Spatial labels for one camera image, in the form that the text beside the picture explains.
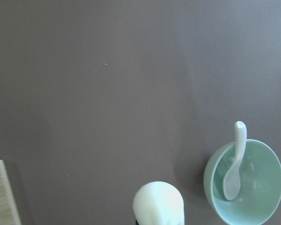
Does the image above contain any white ceramic spoon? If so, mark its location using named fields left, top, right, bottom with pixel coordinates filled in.
left=222, top=121, right=247, bottom=201

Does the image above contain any light green bowl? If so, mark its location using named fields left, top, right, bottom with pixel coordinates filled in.
left=203, top=139, right=281, bottom=225

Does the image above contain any wooden cutting board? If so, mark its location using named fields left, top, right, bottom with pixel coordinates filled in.
left=0, top=160, right=22, bottom=225

